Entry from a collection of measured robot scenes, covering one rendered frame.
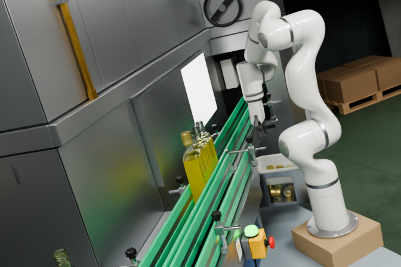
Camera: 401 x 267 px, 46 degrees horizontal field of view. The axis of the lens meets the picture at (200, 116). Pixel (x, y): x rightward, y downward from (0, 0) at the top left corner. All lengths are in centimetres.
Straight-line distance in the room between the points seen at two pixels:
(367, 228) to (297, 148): 41
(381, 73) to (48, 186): 500
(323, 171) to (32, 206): 96
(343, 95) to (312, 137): 400
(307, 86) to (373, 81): 430
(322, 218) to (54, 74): 107
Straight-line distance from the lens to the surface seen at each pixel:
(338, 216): 179
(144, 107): 165
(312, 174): 170
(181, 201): 162
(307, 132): 164
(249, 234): 156
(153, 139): 167
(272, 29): 150
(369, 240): 182
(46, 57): 127
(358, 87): 575
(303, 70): 157
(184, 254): 135
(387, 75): 598
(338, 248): 174
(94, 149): 138
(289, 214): 216
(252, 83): 193
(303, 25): 154
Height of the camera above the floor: 179
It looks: 15 degrees down
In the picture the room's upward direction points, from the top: 15 degrees counter-clockwise
